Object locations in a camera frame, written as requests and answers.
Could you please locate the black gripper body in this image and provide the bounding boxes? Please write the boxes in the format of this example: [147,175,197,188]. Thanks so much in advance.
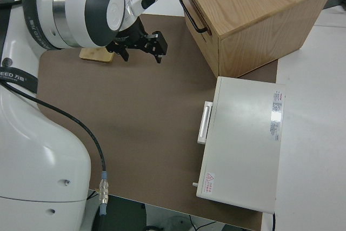
[105,19,169,58]

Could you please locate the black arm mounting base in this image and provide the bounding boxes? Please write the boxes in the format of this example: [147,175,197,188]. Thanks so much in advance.
[90,194,148,231]

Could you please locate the wooden mug tree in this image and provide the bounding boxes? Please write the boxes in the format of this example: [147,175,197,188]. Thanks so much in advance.
[79,47,114,64]

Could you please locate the brown table mat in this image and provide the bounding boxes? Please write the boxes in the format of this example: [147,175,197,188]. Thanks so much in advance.
[36,13,279,226]

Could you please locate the wooden drawer cabinet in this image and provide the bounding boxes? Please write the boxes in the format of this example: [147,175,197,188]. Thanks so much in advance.
[175,0,335,79]

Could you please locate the white toaster oven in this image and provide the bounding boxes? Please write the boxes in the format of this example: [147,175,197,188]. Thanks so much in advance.
[195,76,287,214]

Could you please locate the black cabinet handle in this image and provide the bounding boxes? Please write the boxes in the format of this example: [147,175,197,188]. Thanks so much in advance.
[178,0,208,34]

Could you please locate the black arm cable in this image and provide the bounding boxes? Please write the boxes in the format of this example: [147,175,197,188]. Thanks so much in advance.
[0,0,110,231]

